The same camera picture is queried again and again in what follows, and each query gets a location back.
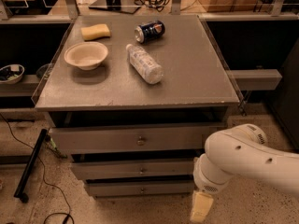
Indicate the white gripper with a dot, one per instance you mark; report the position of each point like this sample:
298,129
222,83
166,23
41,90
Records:
206,182

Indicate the grey bottom drawer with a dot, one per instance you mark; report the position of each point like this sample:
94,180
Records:
139,188

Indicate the grey drawer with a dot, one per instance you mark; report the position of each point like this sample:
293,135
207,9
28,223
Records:
129,138
139,188
136,168

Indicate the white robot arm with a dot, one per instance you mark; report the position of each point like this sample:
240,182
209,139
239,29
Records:
241,150

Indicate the grey middle drawer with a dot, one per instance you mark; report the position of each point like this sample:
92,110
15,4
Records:
136,168

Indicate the grey top drawer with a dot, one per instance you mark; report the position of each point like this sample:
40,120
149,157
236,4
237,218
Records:
129,138

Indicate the grey drawer cabinet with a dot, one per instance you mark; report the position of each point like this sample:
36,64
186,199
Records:
194,89

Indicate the clear plastic water bottle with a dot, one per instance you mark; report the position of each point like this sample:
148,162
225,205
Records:
144,64

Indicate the blue pepsi can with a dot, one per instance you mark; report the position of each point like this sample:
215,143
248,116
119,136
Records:
149,31

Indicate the black bar on floor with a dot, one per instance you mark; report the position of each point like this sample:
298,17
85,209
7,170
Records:
19,192

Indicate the beige paper bowl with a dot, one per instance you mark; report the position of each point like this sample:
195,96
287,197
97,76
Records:
86,55

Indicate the yellow sponge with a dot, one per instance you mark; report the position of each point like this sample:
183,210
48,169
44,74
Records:
95,31

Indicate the black monitor stand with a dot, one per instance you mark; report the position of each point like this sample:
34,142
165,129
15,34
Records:
121,6

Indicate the white bowl with items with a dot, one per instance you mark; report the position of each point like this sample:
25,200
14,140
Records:
11,74

